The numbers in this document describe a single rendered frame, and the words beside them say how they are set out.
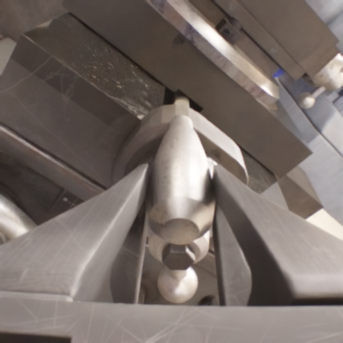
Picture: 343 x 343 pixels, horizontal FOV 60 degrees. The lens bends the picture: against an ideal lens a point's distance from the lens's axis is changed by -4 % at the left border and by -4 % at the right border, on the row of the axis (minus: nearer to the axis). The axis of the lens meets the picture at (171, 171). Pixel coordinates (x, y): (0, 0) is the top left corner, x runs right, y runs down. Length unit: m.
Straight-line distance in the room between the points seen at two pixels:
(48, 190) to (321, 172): 0.49
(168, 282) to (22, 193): 0.17
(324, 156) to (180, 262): 0.46
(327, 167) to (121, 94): 0.46
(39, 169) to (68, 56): 0.10
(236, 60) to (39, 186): 0.23
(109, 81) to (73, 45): 0.04
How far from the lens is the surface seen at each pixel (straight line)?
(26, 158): 0.29
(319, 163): 0.61
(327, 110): 0.61
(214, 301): 0.31
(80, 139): 0.26
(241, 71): 0.33
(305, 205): 0.51
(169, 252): 0.18
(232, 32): 0.33
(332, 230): 0.64
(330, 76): 0.46
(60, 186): 0.29
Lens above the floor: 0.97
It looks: 28 degrees down
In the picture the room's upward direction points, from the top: 46 degrees clockwise
